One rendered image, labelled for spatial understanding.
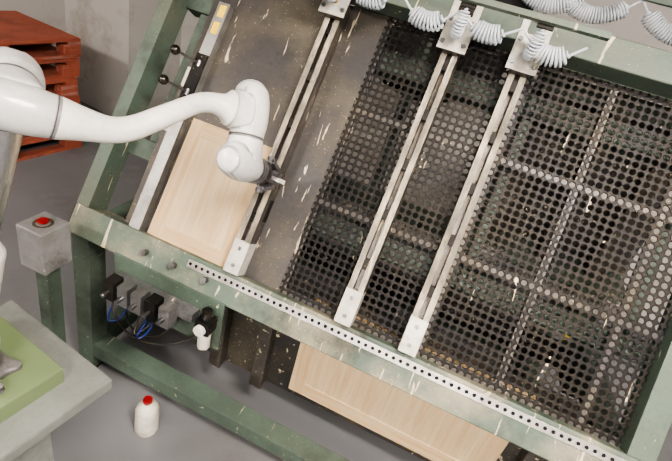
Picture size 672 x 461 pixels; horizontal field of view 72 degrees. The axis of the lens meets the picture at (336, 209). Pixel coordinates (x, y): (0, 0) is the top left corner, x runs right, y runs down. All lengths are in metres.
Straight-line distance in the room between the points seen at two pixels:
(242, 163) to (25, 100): 0.50
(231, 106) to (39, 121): 0.46
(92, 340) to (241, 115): 1.50
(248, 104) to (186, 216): 0.69
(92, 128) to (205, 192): 0.73
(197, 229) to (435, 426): 1.24
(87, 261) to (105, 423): 0.74
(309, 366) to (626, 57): 1.64
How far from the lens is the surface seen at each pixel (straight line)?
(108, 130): 1.22
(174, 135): 1.93
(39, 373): 1.60
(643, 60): 1.79
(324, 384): 2.16
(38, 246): 1.93
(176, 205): 1.90
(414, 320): 1.59
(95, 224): 2.05
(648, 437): 1.81
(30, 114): 1.17
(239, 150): 1.28
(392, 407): 2.11
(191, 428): 2.42
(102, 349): 2.48
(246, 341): 2.24
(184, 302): 1.87
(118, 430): 2.43
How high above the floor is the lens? 2.01
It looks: 29 degrees down
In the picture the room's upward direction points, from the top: 15 degrees clockwise
